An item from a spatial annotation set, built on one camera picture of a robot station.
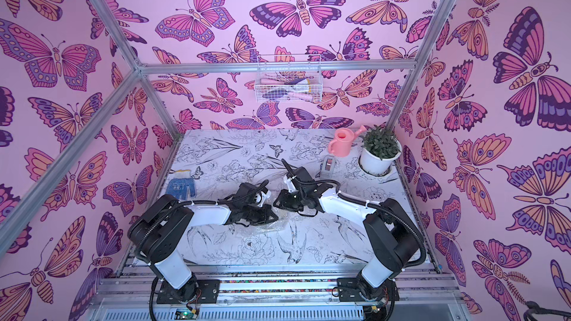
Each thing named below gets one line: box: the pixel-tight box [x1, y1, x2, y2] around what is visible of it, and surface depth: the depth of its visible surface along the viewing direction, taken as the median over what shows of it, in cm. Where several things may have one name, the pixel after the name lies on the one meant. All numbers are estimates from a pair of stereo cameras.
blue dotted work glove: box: [165, 169, 196, 200], surface depth 102 cm
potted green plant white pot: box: [359, 125, 402, 176], surface depth 96 cm
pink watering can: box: [328, 124, 367, 158], surface depth 108 cm
